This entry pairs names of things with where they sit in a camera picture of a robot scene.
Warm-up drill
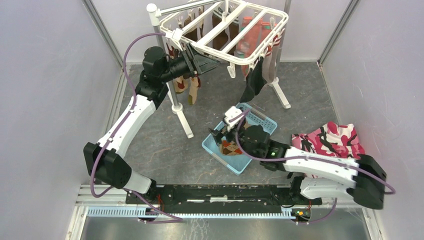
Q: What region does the brown sock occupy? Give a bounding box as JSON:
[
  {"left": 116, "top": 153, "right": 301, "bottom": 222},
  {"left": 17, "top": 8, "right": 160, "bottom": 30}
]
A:
[{"left": 212, "top": 11, "right": 240, "bottom": 50}]

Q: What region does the black sock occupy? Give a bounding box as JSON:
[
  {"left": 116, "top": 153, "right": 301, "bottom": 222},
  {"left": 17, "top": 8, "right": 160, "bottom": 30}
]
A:
[{"left": 239, "top": 57, "right": 266, "bottom": 103}]

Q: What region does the argyle beige sock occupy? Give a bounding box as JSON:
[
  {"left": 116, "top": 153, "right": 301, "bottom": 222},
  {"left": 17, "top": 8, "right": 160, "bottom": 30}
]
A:
[
  {"left": 219, "top": 140, "right": 243, "bottom": 156},
  {"left": 226, "top": 120, "right": 247, "bottom": 143}
]

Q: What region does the salmon pink sock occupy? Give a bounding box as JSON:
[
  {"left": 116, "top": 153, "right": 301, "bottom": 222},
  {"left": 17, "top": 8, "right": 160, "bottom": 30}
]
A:
[
  {"left": 236, "top": 16, "right": 263, "bottom": 77},
  {"left": 260, "top": 21, "right": 285, "bottom": 60}
]

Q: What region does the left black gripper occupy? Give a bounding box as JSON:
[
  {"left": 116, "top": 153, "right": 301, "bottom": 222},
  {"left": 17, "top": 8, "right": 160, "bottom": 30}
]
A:
[{"left": 160, "top": 42, "right": 221, "bottom": 84}]

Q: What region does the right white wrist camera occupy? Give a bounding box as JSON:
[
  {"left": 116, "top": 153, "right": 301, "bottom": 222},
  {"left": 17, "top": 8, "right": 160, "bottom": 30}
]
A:
[{"left": 223, "top": 106, "right": 245, "bottom": 131}]

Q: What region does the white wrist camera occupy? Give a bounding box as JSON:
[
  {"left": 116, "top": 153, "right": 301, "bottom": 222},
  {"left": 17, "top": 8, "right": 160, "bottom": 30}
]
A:
[
  {"left": 223, "top": 106, "right": 245, "bottom": 131},
  {"left": 165, "top": 28, "right": 183, "bottom": 51}
]

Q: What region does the pink camouflage cloth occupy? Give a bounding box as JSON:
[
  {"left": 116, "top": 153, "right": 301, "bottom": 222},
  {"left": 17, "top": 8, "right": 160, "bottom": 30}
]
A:
[{"left": 288, "top": 121, "right": 366, "bottom": 159}]

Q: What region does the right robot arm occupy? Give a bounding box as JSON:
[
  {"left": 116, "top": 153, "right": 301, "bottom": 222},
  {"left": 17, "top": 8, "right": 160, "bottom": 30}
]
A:
[{"left": 209, "top": 124, "right": 389, "bottom": 210}]

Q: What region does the grey sock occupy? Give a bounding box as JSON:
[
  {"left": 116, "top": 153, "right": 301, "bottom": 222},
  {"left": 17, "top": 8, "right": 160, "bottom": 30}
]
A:
[{"left": 262, "top": 50, "right": 279, "bottom": 83}]

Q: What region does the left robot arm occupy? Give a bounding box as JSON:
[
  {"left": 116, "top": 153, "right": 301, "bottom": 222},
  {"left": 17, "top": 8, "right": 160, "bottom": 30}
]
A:
[{"left": 83, "top": 44, "right": 221, "bottom": 204}]

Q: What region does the light blue plastic basket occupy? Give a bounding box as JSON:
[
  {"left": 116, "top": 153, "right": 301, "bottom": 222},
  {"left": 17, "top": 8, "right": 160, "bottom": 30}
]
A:
[{"left": 201, "top": 102, "right": 278, "bottom": 176}]

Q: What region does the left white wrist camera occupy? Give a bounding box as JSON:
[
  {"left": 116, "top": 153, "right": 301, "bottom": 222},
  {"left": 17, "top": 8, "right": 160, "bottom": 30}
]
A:
[{"left": 165, "top": 28, "right": 183, "bottom": 51}]

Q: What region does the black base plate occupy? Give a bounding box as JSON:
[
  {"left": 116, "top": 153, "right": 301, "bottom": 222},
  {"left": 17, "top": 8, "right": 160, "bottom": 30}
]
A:
[{"left": 142, "top": 184, "right": 323, "bottom": 214}]

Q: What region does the white sock drying rack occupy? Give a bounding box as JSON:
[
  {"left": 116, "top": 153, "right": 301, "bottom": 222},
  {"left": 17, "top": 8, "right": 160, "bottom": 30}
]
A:
[{"left": 146, "top": 0, "right": 292, "bottom": 140}]

